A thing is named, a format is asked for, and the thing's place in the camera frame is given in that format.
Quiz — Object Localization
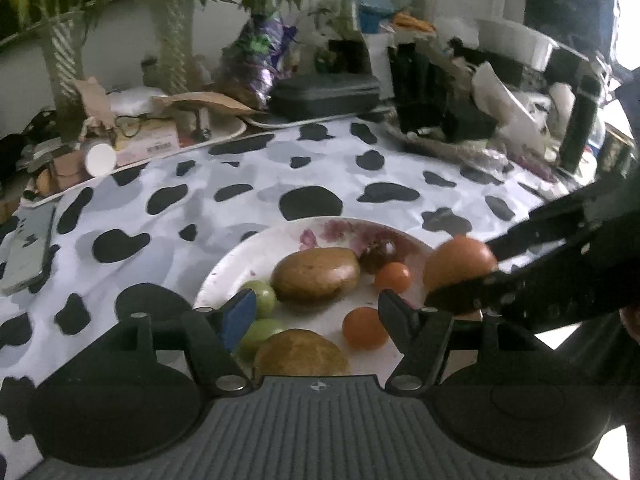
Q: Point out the black square pot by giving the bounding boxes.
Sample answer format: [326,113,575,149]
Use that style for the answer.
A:
[326,38,372,76]

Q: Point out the floral white plate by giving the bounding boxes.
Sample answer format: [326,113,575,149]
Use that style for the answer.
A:
[192,216,483,391]

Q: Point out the white smartphone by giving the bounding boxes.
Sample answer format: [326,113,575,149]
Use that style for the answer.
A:
[0,204,57,296]

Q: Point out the white oval tray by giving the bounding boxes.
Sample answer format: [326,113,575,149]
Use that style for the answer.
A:
[21,114,249,209]

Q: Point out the crumpled brown paper bag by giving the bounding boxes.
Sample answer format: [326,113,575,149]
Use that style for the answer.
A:
[74,76,119,134]

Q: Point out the cow print tablecloth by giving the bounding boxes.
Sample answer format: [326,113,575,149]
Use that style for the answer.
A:
[0,116,601,480]

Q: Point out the pink and white box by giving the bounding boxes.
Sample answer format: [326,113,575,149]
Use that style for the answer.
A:
[112,119,182,167]

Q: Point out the white bin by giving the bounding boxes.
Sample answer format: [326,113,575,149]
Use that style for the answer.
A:
[476,18,557,74]

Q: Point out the small orange tomato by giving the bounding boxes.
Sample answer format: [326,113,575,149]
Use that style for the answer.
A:
[374,261,413,295]
[342,306,391,352]

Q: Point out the tall white box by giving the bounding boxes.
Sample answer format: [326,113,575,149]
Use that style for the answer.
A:
[361,32,397,102]

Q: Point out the glass vase with bamboo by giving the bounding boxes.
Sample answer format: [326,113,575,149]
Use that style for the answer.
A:
[334,0,372,42]

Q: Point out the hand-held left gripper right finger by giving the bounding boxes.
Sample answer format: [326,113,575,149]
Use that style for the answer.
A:
[377,291,556,395]

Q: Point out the grey zip case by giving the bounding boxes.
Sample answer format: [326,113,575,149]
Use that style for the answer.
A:
[269,73,382,121]

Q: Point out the orange carrots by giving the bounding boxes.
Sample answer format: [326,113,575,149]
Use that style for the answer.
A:
[391,11,437,32]

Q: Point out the large orange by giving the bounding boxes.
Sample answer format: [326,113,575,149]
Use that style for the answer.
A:
[422,236,500,295]

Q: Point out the small dark brown fruit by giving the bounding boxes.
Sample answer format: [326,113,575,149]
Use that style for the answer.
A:
[358,240,397,275]

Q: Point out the blue container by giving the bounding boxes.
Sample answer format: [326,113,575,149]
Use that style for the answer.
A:
[357,0,397,34]

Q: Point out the brown padded envelope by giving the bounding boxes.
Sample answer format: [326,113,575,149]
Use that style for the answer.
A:
[151,91,262,117]

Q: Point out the green round fruit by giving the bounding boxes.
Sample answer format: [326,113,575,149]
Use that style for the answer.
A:
[238,318,289,361]
[240,280,278,319]

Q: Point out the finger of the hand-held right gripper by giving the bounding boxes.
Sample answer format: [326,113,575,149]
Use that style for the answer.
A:
[425,265,536,316]
[486,192,596,261]

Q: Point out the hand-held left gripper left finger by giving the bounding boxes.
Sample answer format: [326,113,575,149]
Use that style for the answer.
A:
[82,288,257,395]

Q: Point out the small pink cardboard box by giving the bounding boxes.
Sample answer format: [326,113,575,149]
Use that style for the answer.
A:
[51,151,92,192]

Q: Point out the white flat tray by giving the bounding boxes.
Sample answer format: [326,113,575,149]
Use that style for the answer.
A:
[246,105,397,129]

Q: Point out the white cylindrical bottle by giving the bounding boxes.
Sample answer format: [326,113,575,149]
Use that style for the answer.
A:
[84,141,119,179]

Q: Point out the brown oval fruit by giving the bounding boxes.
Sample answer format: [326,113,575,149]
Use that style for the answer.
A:
[270,247,362,304]
[252,329,352,379]

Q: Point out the black cable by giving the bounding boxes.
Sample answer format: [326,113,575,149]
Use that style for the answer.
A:
[114,113,173,139]

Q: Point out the braided plant trunk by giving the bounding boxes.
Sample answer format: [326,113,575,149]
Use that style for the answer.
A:
[159,0,197,97]
[36,9,87,127]

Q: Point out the black boxes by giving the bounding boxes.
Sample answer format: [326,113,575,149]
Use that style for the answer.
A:
[389,41,452,134]

